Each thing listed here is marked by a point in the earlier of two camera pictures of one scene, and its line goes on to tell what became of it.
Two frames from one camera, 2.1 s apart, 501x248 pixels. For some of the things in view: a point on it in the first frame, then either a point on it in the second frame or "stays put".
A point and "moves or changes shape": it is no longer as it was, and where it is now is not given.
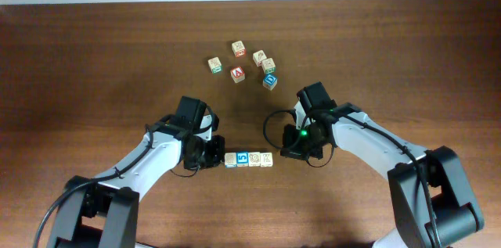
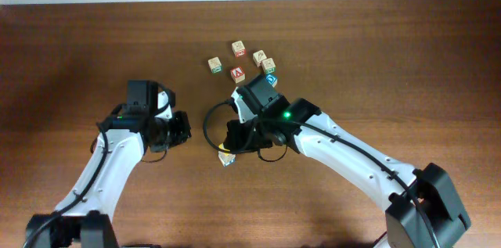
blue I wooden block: x=254 y=159 moves or changes shape
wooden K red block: x=259 y=56 stays put
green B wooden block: x=268 y=66 stays put
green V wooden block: x=214 y=65 stays put
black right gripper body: x=301 y=142 → x=249 y=136
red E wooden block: x=239 y=48 stays put
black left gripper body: x=207 y=153 → x=171 y=132
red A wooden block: x=237 y=74 stays put
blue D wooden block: x=269 y=81 stays put
